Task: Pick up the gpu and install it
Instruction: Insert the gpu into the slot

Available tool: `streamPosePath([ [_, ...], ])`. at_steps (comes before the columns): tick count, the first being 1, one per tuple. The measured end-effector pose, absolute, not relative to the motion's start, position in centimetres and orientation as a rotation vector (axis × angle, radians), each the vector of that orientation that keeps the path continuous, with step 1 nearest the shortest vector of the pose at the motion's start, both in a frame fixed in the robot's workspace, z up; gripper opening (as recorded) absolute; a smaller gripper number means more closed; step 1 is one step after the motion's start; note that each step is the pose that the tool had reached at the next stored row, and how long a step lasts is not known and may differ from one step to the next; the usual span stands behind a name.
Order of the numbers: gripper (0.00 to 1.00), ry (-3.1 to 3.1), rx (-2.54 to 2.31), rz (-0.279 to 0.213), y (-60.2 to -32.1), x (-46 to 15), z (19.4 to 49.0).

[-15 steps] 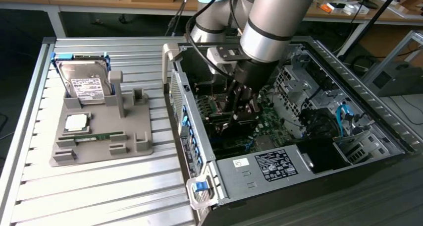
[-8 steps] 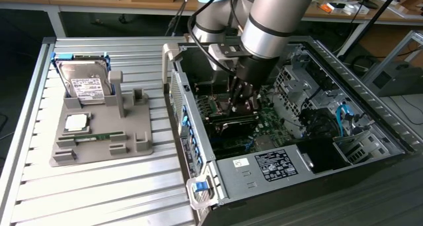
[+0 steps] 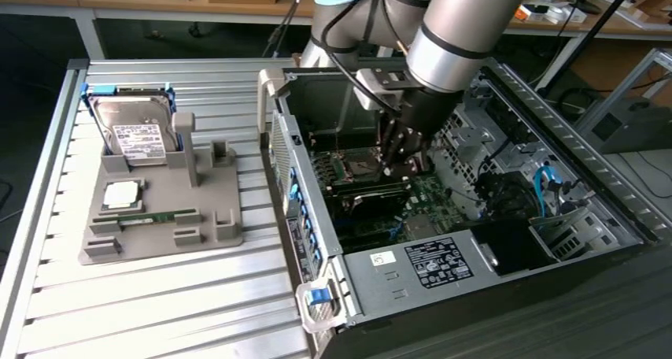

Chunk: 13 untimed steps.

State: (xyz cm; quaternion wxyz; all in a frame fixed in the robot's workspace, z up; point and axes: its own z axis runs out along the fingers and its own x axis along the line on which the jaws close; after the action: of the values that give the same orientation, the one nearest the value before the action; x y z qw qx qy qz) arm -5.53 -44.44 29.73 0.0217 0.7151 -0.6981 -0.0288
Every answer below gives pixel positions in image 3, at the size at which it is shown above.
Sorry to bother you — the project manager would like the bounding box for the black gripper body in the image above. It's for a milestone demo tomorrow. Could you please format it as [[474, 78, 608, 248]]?
[[392, 87, 466, 142]]

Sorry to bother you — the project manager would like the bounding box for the graphics card with metal bracket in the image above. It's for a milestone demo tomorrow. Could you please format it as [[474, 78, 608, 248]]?
[[328, 184, 413, 220]]

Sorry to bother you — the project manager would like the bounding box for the CPU socket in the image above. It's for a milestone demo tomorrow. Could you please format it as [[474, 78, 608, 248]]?
[[338, 148, 382, 180]]

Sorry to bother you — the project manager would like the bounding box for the metal disk bay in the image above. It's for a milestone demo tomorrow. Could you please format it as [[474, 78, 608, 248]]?
[[433, 97, 529, 189]]

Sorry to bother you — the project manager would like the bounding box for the green motherboard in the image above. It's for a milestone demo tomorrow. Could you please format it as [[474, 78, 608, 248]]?
[[309, 138, 473, 254]]

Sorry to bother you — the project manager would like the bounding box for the silver chipset heatsink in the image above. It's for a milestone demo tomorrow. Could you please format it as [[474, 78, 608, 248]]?
[[405, 215, 440, 237]]

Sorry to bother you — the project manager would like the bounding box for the orange and white box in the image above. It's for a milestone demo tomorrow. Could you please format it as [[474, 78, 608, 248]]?
[[513, 3, 550, 22]]

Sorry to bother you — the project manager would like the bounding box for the grey power supply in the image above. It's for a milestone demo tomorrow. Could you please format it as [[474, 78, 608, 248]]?
[[344, 232, 506, 323]]

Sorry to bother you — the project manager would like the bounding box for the open PC case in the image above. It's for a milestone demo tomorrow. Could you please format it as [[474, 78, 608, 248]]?
[[256, 57, 672, 359]]

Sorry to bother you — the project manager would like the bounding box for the black slanted pole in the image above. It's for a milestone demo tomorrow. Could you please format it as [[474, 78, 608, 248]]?
[[533, 0, 642, 96]]

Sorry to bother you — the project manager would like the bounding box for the grey computer tower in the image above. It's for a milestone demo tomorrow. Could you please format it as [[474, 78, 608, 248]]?
[[590, 97, 672, 155]]

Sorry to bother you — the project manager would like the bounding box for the grey parts rack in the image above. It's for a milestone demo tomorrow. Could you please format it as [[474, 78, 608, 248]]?
[[76, 112, 245, 266]]

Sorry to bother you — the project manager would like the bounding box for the green RAM stick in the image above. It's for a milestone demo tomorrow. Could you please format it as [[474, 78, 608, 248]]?
[[117, 211, 180, 224]]

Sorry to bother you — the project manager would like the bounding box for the silver CPU chip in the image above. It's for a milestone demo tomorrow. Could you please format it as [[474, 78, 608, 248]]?
[[101, 181, 142, 211]]

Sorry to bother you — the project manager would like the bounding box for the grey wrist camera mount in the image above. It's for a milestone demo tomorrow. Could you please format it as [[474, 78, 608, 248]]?
[[353, 68, 424, 110]]

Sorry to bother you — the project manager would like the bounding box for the black wire bundle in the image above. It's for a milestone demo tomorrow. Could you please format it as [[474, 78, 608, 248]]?
[[481, 172, 532, 220]]

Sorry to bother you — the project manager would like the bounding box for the blue SATA wire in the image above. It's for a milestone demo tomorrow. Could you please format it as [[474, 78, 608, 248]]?
[[530, 165, 558, 219]]

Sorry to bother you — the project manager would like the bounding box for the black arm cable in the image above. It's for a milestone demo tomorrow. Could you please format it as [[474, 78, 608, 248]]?
[[318, 0, 401, 113]]

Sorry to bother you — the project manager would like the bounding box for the grey flat wire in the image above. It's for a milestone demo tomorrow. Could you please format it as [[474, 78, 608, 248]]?
[[528, 205, 596, 228]]

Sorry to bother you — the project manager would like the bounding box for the aluminium profile frame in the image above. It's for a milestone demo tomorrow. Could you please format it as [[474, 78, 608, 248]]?
[[574, 47, 672, 139]]

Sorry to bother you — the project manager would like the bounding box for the hard disk with blue bracket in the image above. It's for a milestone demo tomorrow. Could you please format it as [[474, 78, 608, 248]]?
[[80, 82, 182, 167]]

